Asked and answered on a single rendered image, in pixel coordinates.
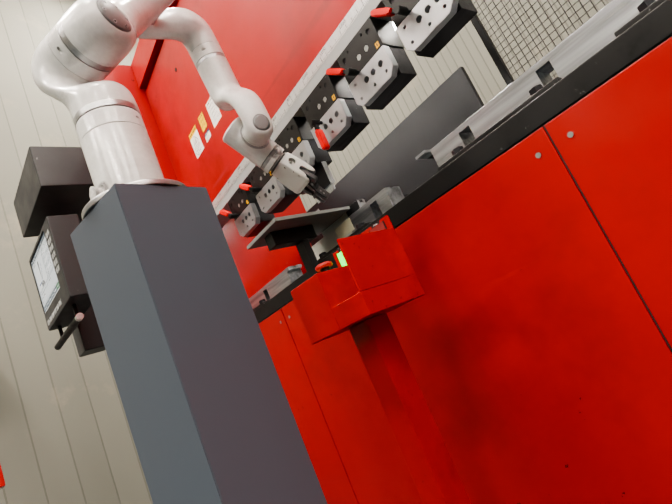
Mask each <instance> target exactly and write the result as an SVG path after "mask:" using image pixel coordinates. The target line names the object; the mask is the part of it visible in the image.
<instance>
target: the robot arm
mask: <svg viewBox="0 0 672 504"><path fill-rule="evenodd" d="M174 1H175V0H77V1H76V2H75V3H74V4H73V5H72V6H71V7H70V8H69V9H68V10H67V11H66V13H65V14H64V15H63V16H62V17H61V18H60V20H59V21H58V22H57V23H56V25H55V26H54V27H53V28H52V29H51V31H50V32H49V33H48V34H47V35H46V36H45V38H44V39H43V40H42V41H41V43H40V44H39V45H38V47H37V48H36V50H35V52H34V54H33V57H32V60H31V73H32V77H33V80H34V82H35V84H36V86H37V87H38V88H39V89H40V90H41V91H42V92H43V93H45V94H46V95H48V96H50V97H52V98H53V99H55V100H57V101H59V102H61V103H62V104H64V105H65V106H66V107H67V109H68V110H69V112H70V114H71V117H72V120H73V123H74V126H75V129H76V132H77V135H78V138H79V141H80V144H81V147H82V150H83V153H84V157H85V160H86V163H87V166H88V169H89V172H90V175H91V178H92V181H93V184H94V186H91V187H90V190H89V197H90V201H89V202H88V203H87V204H86V205H85V207H84V208H83V210H82V213H81V216H82V220H83V219H84V218H85V217H86V216H87V215H88V213H89V212H90V211H91V210H92V209H93V208H94V206H95V205H96V204H97V203H98V202H99V201H100V199H101V198H102V197H103V196H104V195H105V194H106V192H107V191H108V190H109V189H110V188H111V187H112V185H113V184H114V183H120V184H143V185H165V186H186V185H185V184H184V183H181V182H179V181H176V180H172V179H165V178H164V176H163V173H162V171H161V168H160V165H159V162H158V160H157V157H156V154H155V151H154V149H153V146H152V143H151V140H150V138H149V135H148V132H147V130H146V127H145V124H144V121H143V119H142V116H141V113H140V110H139V108H138V105H137V103H136V101H135V99H134V97H133V95H132V94H131V92H130V91H129V90H128V89H127V88H126V87H125V86H123V85H122V84H120V83H117V82H114V81H107V80H105V81H103V80H104V79H105V78H106V77H107V76H108V75H109V74H110V73H111V72H112V71H113V70H114V69H115V68H116V67H117V66H118V65H119V63H120V62H121V61H122V60H123V59H124V58H125V57H126V56H127V55H128V54H129V53H130V51H131V50H132V49H133V47H134V45H135V43H136V40H137V38H139V39H149V40H155V39H165V40H176V41H179V42H181V43H182V44H183V45H184V46H185V48H186V49H187V51H188V53H189V55H190V57H191V59H192V61H193V63H194V65H195V67H196V69H197V71H198V73H199V75H200V77H201V79H202V81H203V83H204V85H205V87H206V89H207V91H208V93H209V95H210V96H211V98H212V100H213V102H214V103H215V105H216V106H217V107H218V108H219V109H221V110H223V111H231V110H233V109H235V111H236V112H237V114H238V116H239V117H237V118H236V119H235V120H234V121H233V122H232V123H231V124H230V126H229V127H228V129H227V130H226V132H225V134H224V136H223V142H224V143H226V144H227V145H229V146H230V147H231V148H233V149H234V150H235V151H237V152H238V153H240V154H241V155H242V156H244V157H245V158H247V159H248V160H249V161H251V162H252V163H253V164H255V165H256V166H258V167H259V168H261V169H262V170H263V171H265V172H266V173H268V172H269V171H271V173H270V174H271V175H273V176H274V177H275V178H276V179H277V180H279V181H280V182H281V183H282V184H283V185H285V186H286V187H287V188H289V189H290V190H291V191H293V192H294V193H296V194H298V193H300V194H302V195H304V194H309V195H310V196H312V195H313V196H314V197H315V198H316V199H318V200H319V201H320V202H322V203H324V202H325V201H326V200H327V199H328V197H329V195H330V193H329V192H327V191H326V190H325V189H323V188H322V187H321V186H320V184H319V183H317V178H318V177H317V176H316V175H314V174H315V172H316V171H315V169H314V168H313V167H311V166H310V165H309V164H307V163H306V162H304V161H303V160H301V159H299V158H298V157H296V156H294V155H292V154H290V153H288V152H287V153H286V152H285V153H283V151H284V149H283V148H282V147H281V146H279V145H278V144H277V143H275V142H274V141H273V140H271V139H270V138H271V136H272V133H273V124H272V121H271V118H270V116H269V114H268V112H267V110H266V108H265V106H264V104H263V102H262V101H261V99H260V98H259V96H258V95H257V94H256V93H255V92H253V91H252V90H250V89H247V88H242V87H240V85H239V83H238V81H237V79H236V77H235V75H234V73H233V71H232V69H231V67H230V65H229V63H228V61H227V59H226V57H225V55H224V53H223V51H222V49H221V47H220V45H219V43H218V41H217V39H216V37H215V35H214V33H213V31H212V29H211V28H210V26H209V25H208V24H207V22H206V21H205V20H204V19H203V18H201V17H200V16H199V15H197V14H196V13H194V12H193V11H191V10H188V9H185V8H178V7H176V8H168V7H169V6H170V5H171V4H172V3H173V2H174Z"/></svg>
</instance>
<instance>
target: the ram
mask: <svg viewBox="0 0 672 504"><path fill-rule="evenodd" d="M355 2H356V0H178V3H177V6H176V7H178V8H185V9H188V10H191V11H193V12H194V13H196V14H197V15H199V16H200V17H201V18H203V19H204V20H205V21H206V22H207V24H208V25H209V26H210V28H211V29H212V31H213V33H214V35H215V37H216V39H217V41H218V43H219V45H220V47H221V49H222V51H223V53H224V55H225V57H226V59H227V61H228V63H229V65H230V67H231V69H232V71H233V73H234V75H235V77H236V79H237V81H238V83H239V85H240V87H242V88H247V89H250V90H252V91H253V92H255V93H256V94H257V95H258V96H259V98H260V99H261V101H262V102H263V104H264V106H265V108H266V110H267V112H268V114H269V116H270V118H271V119H272V118H273V117H274V115H275V114H276V112H277V111H278V110H279V108H280V107H281V105H282V104H283V103H284V101H285V100H286V98H287V97H288V96H289V94H290V93H291V91H292V90H293V89H294V87H295V86H296V84H297V83H298V82H299V80H300V79H301V77H302V76H303V75H304V73H305V72H306V70H307V69H308V68H309V66H310V65H311V63H312V62H313V61H314V59H315V58H316V56H317V55H318V54H319V52H320V51H321V49H322V48H323V47H324V45H325V44H326V42H327V41H328V40H329V38H330V37H331V35H332V34H333V33H334V31H335V30H336V28H337V27H338V26H339V24H340V23H341V21H342V20H343V19H344V17H345V16H346V14H347V13H348V12H349V10H350V9H351V7H352V6H353V5H354V3H355ZM384 7H385V6H384V4H383V2H382V0H369V1H368V3H367V4H366V5H365V7H364V8H363V9H362V11H361V12H360V13H359V15H358V16H357V17H356V19H355V20H354V22H353V23H352V24H351V26H350V27H349V28H348V30H347V31H346V32H345V34H344V35H343V36H342V38H341V39H340V40H339V42H338V43H337V45H336V46H335V47H334V49H333V50H332V51H331V53H330V54H329V55H328V57H327V58H326V59H325V61H324V62H323V64H322V65H321V66H320V68H319V69H318V70H317V72H316V73H315V74H314V76H313V77H312V78H311V80H310V81H309V82H308V84H307V85H306V87H305V88H304V89H303V91H302V92H301V93H300V95H299V96H298V97H297V99H296V100H295V101H294V103H293V104H292V105H291V107H290V108H289V110H288V111H287V112H286V114H285V115H284V116H283V118H282V119H281V120H280V122H279V123H278V124H277V126H276V127H275V128H274V130H273V133H272V136H271V138H270V139H271V140H273V141H275V139H276V138H277V137H278V135H279V134H280V133H281V132H282V130H283V129H284V128H285V126H286V125H287V124H288V122H289V121H290V120H291V118H292V117H305V115H304V112H303V110H302V108H301V105H302V104H303V103H304V101H305V100H306V99H307V97H308V96H309V95H310V94H311V92H312V91H313V90H314V88H315V87H316V86H317V84H318V83H319V82H320V80H321V79H322V78H323V76H324V75H325V74H326V70H327V69H328V68H340V66H339V64H338V61H337V58H338V57H339V56H340V54H341V53H342V52H343V50H344V49H345V48H346V46H347V45H348V44H349V42H350V41H351V40H352V38H353V37H354V36H355V35H356V33H357V32H358V31H359V29H360V28H361V27H362V25H363V24H364V23H365V21H366V20H367V19H368V18H369V17H371V15H370V12H371V10H373V9H378V8H384ZM145 94H146V97H147V99H148V102H149V105H150V107H151V110H152V113H153V115H154V118H155V121H156V123H157V126H158V129H159V132H160V134H161V137H162V140H163V142H164V145H165V148H166V150H167V153H168V156H169V158H170V161H171V164H172V167H173V169H174V172H175V175H176V177H177V180H178V181H179V182H181V183H184V184H185V185H186V186H188V187H205V188H206V189H207V191H208V194H209V197H210V199H211V202H213V201H214V199H215V198H216V197H217V195H218V194H219V192H220V191H221V190H222V188H223V187H224V185H225V184H226V183H227V181H228V180H229V178H230V177H231V176H232V174H233V173H234V171H235V170H236V169H237V167H238V166H239V164H240V163H241V162H242V160H243V159H244V156H242V155H241V154H240V153H238V152H237V151H235V150H234V149H233V148H231V147H230V146H229V145H227V144H226V143H224V142H223V136H224V134H225V132H226V130H227V129H228V127H229V126H230V124H231V123H232V122H233V121H234V120H235V119H236V118H237V117H239V116H238V114H237V112H236V111H235V109H233V110H231V111H223V110H221V109H220V112H221V114H222V117H221V119H220V121H219V123H218V124H217V126H216V128H215V129H214V127H213V124H212V122H211V119H210V117H209V114H208V112H207V109H206V107H205V104H206V102H207V100H208V98H209V96H210V95H209V93H208V91H207V89H206V87H205V85H204V83H203V81H202V79H201V77H200V75H199V73H198V71H197V69H196V67H195V65H194V63H193V61H192V59H191V57H190V55H189V53H188V51H187V49H186V48H185V46H184V45H183V44H182V43H181V42H179V41H176V40H165V39H164V42H163V44H162V47H161V50H160V53H159V55H158V58H157V61H156V64H155V67H154V69H153V72H152V75H151V78H150V80H149V83H148V86H147V89H146V91H145ZM201 112H202V113H203V116H204V118H205V121H206V123H207V127H206V129H205V131H204V132H203V131H202V128H201V126H200V123H199V121H198V117H199V115H200V114H201ZM194 125H195V126H196V129H197V131H198V134H199V136H200V139H201V141H202V144H203V146H204V149H203V151H202V152H201V154H200V156H199V158H198V159H197V157H196V154H195V152H194V149H193V146H192V144H191V141H190V139H189V135H190V133H191V131H192V129H193V127H194ZM208 128H209V131H210V133H211V137H210V139H209V140H208V142H207V141H206V139H205V136H204V135H205V133H206V132H207V130H208ZM255 166H256V165H255V164H253V163H252V162H251V161H250V162H249V164H248V165H247V166H246V168H245V169H244V170H243V172H242V173H241V174H240V176H239V177H238V179H237V180H236V181H235V183H234V184H233V185H232V187H231V188H230V189H229V191H228V192H227V193H226V195H225V196H224V198H223V199H222V200H221V202H220V203H219V204H218V206H217V207H216V208H215V212H216V215H217V217H218V220H219V223H220V225H221V228H223V226H224V225H225V224H226V223H227V221H228V220H229V217H226V216H224V215H222V214H220V213H219V211H220V210H227V211H230V212H231V210H230V207H229V204H228V201H229V200H230V198H231V197H232V196H233V194H234V193H235V192H236V190H237V189H238V188H239V185H240V184H242V183H247V182H250V180H249V177H248V175H249V173H250V172H251V171H252V169H253V168H254V167H255ZM231 213H232V212H231Z"/></svg>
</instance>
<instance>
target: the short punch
mask: <svg viewBox="0 0 672 504"><path fill-rule="evenodd" d="M315 171H316V172H315V174H314V175H316V176H317V177H318V178H317V183H319V184H320V186H321V187H322V188H323V189H325V190H326V191H327V192H329V193H331V192H332V191H333V190H334V189H335V185H334V183H335V180H334V178H333V176H332V174H331V171H330V169H329V167H328V165H327V163H326V161H323V162H320V163H319V164H318V165H317V166H316V167H315Z"/></svg>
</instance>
